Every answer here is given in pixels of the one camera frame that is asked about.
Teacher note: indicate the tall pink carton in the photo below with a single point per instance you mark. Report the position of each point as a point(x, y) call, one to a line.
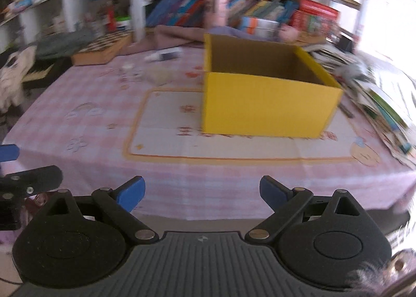
point(216, 10)

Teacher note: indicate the pile of books and papers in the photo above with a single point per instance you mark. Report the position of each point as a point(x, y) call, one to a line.
point(383, 101)

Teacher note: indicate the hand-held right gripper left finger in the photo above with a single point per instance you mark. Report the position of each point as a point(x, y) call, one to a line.
point(131, 193)

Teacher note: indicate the red bottle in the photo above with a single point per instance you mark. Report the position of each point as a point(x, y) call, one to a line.
point(111, 17)

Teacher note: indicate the yellow cardboard box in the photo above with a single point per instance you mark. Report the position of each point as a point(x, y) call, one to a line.
point(266, 105)

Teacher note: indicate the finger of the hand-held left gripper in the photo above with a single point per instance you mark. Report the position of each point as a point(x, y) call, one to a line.
point(8, 153)
point(35, 180)

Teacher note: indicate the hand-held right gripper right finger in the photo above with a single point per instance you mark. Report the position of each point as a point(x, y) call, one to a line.
point(273, 193)

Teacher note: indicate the wooden chessboard box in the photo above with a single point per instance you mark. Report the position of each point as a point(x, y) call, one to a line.
point(100, 48)

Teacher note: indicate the fluffy lilac garment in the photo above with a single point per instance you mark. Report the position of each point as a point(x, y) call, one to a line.
point(383, 274)

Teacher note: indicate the red boxed book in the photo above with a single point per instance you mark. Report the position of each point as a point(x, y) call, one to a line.
point(317, 9)

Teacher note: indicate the grey cloth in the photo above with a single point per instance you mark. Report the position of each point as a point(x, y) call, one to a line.
point(61, 43)

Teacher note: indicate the white bookshelf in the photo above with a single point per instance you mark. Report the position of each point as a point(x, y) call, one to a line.
point(136, 1)

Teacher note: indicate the small pink pig plush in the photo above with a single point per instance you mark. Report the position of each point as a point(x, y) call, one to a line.
point(288, 32)

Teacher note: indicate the pink checked tablecloth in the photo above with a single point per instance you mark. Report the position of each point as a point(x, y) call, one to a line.
point(97, 127)

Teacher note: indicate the orange white box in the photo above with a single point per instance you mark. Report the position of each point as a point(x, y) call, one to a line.
point(260, 27)

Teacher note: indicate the white jar with green lid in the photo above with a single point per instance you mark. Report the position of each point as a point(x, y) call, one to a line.
point(123, 23)

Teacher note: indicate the row of leaning picture books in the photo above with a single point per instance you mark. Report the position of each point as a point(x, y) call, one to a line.
point(182, 7)

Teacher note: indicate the dusty pink cloth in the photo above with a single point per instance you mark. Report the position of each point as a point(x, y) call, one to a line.
point(182, 35)

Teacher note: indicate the cream fluffy cloth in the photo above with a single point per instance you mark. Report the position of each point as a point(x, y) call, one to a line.
point(13, 79)

